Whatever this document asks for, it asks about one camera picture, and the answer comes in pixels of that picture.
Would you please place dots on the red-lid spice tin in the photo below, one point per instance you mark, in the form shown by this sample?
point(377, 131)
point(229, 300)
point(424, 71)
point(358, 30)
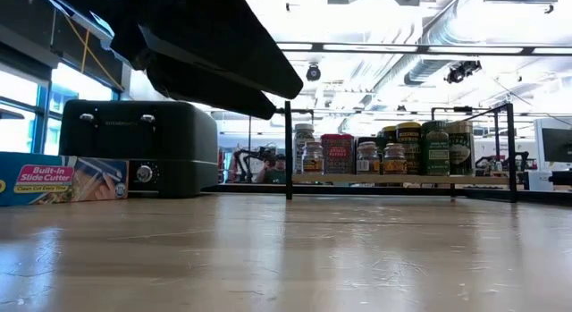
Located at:
point(338, 153)

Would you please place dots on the green-lid oregano jar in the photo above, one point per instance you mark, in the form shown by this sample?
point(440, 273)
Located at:
point(435, 149)

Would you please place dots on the white computer monitor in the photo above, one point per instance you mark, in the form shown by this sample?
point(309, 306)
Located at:
point(554, 144)

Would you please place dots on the black ceiling spotlight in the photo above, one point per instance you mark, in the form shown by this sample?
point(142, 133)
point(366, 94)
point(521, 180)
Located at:
point(462, 71)

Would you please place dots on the wooden shelf black metal ends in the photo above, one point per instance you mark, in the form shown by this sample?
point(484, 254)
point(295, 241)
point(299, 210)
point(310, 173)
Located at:
point(402, 179)

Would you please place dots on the black ceiling camera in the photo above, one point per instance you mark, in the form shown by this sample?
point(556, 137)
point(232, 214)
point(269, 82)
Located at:
point(313, 73)

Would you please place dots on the black four-slot toaster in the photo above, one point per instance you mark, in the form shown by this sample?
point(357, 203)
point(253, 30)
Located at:
point(134, 142)

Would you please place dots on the black spice tin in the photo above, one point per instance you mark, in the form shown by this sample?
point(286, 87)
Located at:
point(373, 140)

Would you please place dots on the small white box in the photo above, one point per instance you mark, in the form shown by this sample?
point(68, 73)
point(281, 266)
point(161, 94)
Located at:
point(538, 180)

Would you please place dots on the beige-lid furikake jar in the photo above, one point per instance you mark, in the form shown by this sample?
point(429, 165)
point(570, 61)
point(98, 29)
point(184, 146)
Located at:
point(461, 149)

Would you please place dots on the black overhead crossbar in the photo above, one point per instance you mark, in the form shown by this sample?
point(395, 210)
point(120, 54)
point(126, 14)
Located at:
point(402, 48)

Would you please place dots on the blue plastic wrap box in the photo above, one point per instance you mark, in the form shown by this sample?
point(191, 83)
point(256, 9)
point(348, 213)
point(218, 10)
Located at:
point(53, 178)

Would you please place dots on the person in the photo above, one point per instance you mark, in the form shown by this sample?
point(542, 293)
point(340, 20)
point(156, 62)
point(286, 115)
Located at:
point(270, 171)

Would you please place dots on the white-lid glass spice jar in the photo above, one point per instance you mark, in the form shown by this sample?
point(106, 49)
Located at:
point(304, 135)

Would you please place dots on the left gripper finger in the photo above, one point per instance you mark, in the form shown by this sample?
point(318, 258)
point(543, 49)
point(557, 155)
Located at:
point(210, 90)
point(223, 48)

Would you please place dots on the background robot station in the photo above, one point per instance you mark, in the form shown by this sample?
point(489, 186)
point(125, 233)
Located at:
point(243, 162)
point(500, 162)

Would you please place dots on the black aluminium rig frame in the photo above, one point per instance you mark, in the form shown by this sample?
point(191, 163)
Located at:
point(250, 189)

